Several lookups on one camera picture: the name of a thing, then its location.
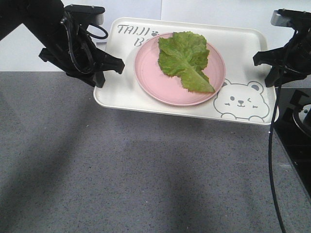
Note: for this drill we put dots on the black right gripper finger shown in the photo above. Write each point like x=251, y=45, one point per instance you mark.
x=274, y=77
x=273, y=57

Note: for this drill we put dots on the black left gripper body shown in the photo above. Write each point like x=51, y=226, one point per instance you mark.
x=77, y=57

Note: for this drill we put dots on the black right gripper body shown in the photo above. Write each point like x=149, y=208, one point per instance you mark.
x=298, y=63

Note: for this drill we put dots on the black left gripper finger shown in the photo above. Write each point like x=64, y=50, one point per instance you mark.
x=99, y=79
x=113, y=63

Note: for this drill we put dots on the pink round plate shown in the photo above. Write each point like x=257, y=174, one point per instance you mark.
x=169, y=90

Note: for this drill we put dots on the cream bear serving tray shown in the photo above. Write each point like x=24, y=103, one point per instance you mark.
x=242, y=98

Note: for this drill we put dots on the green lettuce leaf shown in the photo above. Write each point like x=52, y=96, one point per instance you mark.
x=185, y=55

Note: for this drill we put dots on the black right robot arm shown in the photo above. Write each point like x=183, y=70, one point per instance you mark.
x=302, y=35

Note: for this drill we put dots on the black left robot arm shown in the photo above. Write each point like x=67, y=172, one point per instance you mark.
x=66, y=33

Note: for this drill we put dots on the black glass gas stove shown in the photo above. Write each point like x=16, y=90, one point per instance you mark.
x=294, y=104

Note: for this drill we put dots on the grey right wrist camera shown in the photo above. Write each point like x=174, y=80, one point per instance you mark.
x=291, y=18

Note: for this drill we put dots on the white paper sheet on wall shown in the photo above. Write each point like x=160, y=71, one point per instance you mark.
x=114, y=9

